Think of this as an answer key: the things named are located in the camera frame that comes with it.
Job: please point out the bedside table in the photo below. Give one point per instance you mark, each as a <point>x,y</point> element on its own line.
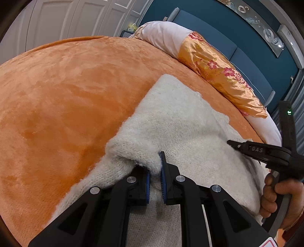
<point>125,34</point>

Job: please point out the orange plush blanket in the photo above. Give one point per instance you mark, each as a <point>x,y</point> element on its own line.
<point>71,95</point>

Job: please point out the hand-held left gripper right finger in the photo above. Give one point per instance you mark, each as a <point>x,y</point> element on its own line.
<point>163,185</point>

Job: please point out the blue padded headboard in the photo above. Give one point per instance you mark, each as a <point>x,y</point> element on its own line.
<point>213,33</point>

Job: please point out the white knitted sweater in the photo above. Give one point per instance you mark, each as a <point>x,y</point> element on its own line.
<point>180,123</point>

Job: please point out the tissue box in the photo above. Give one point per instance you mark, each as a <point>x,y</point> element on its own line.
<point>132,26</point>

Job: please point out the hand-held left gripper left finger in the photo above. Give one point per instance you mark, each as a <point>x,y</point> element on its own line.
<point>147,187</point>

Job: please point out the person's right hand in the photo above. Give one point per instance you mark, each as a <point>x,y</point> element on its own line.
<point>294,197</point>

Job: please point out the white wardrobe doors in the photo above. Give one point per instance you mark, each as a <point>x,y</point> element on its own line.
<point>71,19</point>

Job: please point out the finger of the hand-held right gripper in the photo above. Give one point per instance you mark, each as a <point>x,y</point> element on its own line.
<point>251,150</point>

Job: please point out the framed swirl wall art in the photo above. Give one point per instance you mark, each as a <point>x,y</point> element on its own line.
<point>258,21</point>

